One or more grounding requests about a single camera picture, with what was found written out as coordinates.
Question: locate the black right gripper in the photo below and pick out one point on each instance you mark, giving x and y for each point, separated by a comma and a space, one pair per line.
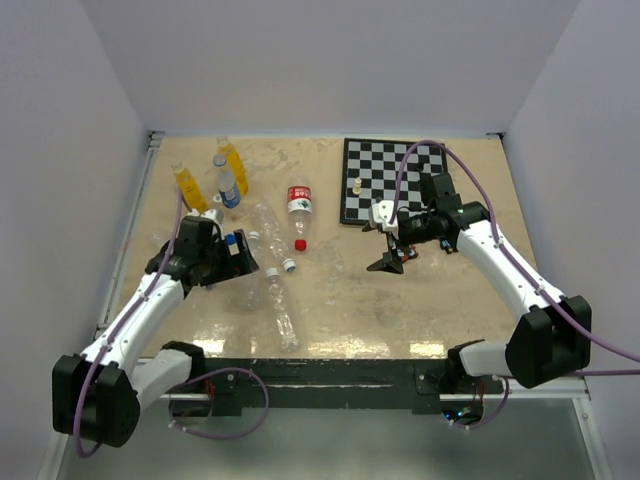
390, 262

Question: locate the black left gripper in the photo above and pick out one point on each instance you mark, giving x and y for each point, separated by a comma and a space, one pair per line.
236, 265

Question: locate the clear bottle white cap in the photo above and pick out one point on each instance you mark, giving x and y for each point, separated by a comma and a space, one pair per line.
248, 294

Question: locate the blue cap Pepsi bottle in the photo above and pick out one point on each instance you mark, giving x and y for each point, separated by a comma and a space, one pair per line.
226, 182

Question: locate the yellow tea bottle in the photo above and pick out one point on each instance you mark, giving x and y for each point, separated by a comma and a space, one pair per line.
227, 148

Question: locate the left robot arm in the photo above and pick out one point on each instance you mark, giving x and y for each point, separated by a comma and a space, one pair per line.
99, 394

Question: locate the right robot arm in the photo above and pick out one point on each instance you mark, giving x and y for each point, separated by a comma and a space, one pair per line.
549, 339

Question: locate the clear crushed bottle middle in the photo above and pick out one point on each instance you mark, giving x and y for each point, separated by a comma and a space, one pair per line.
274, 235

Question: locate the long clear crushed bottle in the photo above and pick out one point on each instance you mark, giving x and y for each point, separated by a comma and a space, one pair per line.
283, 311

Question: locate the red label clear bottle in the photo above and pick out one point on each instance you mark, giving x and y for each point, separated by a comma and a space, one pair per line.
300, 211

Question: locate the cartoon fridge magnet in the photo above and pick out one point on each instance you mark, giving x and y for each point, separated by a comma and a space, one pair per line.
407, 254
445, 246

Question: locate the white chess piece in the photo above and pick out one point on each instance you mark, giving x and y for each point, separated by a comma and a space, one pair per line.
357, 187

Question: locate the black white chessboard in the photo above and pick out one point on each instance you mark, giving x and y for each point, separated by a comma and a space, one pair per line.
377, 162

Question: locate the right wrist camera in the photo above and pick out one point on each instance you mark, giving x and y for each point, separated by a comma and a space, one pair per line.
380, 217

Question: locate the black base frame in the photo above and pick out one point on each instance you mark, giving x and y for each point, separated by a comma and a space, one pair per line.
415, 385

